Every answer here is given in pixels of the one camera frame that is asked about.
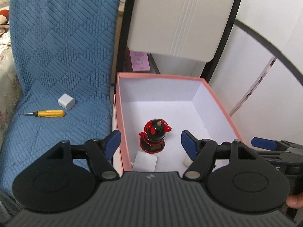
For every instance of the white charger cube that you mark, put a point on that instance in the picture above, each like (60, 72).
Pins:
(66, 102)

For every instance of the yellow screwdriver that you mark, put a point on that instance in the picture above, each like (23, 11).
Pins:
(51, 113)

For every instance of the grey cloth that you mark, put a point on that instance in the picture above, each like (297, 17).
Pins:
(8, 208)

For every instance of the round black-framed panel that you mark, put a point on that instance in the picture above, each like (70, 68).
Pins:
(265, 80)

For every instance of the cream quilted bed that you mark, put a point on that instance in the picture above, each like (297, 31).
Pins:
(6, 75)

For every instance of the white charger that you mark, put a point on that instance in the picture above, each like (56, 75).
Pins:
(145, 162)

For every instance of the person's right hand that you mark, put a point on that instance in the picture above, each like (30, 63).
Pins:
(295, 201)

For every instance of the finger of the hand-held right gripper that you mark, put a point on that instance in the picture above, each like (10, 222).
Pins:
(262, 143)

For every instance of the pink cardboard box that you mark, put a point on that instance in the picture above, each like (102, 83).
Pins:
(165, 94)

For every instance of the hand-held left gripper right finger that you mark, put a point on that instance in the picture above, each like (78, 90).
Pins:
(189, 144)

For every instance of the blue quilted mat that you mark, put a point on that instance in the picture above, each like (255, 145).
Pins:
(59, 40)

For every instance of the beige folding table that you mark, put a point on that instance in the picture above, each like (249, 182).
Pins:
(180, 16)

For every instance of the pink booklet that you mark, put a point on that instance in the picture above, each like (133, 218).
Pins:
(140, 60)

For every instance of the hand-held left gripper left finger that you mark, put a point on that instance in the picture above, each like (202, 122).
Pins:
(113, 144)

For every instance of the red and black figurine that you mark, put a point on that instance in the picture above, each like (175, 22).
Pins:
(155, 134)

